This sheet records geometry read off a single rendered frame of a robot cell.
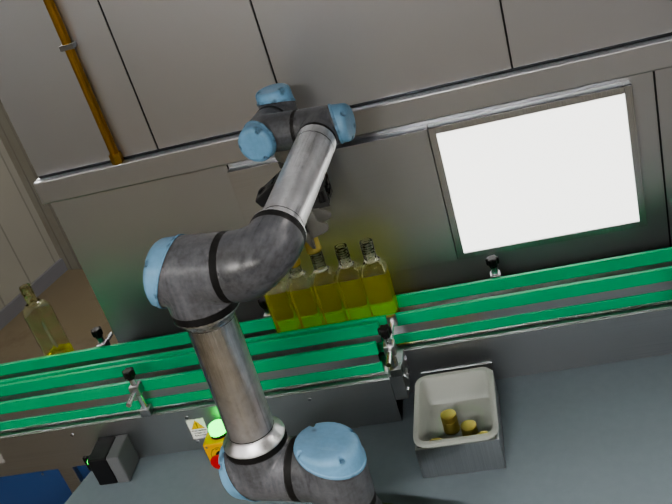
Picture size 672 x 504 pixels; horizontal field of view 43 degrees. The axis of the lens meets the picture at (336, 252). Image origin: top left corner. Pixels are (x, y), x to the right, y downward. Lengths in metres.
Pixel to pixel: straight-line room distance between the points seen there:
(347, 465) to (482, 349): 0.57
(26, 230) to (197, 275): 3.81
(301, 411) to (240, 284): 0.71
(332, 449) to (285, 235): 0.40
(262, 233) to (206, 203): 0.75
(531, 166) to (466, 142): 0.15
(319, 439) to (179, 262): 0.41
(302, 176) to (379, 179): 0.51
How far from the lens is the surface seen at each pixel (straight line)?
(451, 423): 1.84
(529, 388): 1.97
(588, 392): 1.94
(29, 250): 5.11
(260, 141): 1.62
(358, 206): 1.96
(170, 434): 2.09
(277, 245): 1.31
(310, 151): 1.50
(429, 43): 1.84
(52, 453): 2.25
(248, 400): 1.48
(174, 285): 1.35
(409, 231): 1.98
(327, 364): 1.89
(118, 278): 2.24
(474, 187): 1.94
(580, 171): 1.94
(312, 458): 1.49
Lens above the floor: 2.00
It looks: 28 degrees down
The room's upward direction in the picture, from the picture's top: 18 degrees counter-clockwise
